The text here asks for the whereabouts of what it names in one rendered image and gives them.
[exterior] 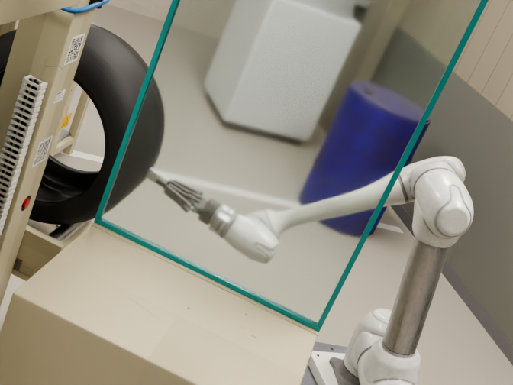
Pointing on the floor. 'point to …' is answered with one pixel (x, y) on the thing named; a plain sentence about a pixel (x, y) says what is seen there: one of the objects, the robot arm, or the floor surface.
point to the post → (11, 244)
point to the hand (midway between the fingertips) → (158, 177)
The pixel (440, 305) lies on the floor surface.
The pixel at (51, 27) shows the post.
